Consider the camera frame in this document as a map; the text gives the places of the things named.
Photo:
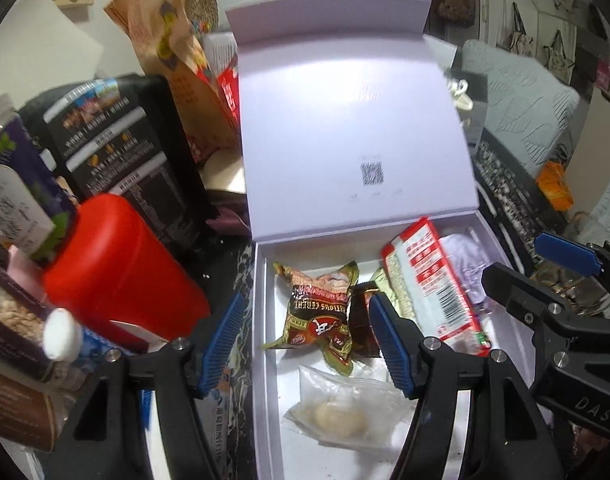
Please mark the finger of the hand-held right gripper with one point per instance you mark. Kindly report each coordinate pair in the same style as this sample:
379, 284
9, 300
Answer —
520, 295
565, 254

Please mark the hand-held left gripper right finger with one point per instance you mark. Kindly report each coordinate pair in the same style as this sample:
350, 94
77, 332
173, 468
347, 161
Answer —
392, 345

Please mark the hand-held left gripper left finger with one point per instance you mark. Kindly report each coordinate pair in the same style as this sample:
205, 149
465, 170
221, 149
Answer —
220, 345

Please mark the small dark red packet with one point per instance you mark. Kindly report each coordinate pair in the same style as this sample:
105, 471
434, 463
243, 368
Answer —
362, 325

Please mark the green gold snack packet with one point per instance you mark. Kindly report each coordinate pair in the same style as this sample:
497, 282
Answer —
386, 282

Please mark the lilac soft pouch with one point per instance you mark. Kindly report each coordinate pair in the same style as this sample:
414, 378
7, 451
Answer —
462, 255

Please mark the red white snack packet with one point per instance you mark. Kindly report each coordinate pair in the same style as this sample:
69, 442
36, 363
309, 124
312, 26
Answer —
435, 280

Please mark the dark brown snack packet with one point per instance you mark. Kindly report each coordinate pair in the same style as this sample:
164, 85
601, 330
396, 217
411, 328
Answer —
315, 315

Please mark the clear bag of white pieces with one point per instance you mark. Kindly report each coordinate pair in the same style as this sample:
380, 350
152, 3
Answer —
335, 412

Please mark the lilac gift box with lid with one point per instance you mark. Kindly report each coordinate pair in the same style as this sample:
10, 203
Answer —
355, 110

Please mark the glass mug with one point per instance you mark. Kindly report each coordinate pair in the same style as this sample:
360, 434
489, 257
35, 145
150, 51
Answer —
570, 287

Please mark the orange bag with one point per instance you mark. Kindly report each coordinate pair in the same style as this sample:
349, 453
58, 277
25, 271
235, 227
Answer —
555, 185

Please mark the red canister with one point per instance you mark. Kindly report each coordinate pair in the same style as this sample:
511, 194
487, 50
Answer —
130, 270

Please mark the blue tube with white cap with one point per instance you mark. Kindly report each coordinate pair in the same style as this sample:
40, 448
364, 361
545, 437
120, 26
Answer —
62, 335

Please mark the silver grey box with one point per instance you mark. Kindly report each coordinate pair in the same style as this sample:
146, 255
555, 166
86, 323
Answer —
477, 95

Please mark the white dog figurine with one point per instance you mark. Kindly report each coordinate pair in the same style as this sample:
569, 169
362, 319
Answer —
459, 100

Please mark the white printed tote bag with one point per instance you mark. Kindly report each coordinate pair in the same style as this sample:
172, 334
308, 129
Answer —
521, 30
562, 57

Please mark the black printed pouch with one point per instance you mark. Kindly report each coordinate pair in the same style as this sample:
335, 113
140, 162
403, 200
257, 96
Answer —
125, 150

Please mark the tall jar with purple label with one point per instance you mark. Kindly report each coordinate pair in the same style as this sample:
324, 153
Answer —
20, 195

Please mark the brown paper snack bag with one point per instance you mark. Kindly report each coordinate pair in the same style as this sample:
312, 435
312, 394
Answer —
160, 35

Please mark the round woven trivet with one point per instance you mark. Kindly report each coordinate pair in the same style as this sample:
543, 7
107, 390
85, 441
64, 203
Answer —
202, 5

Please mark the white board sheet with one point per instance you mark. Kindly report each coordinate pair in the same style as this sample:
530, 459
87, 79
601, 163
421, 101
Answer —
45, 45

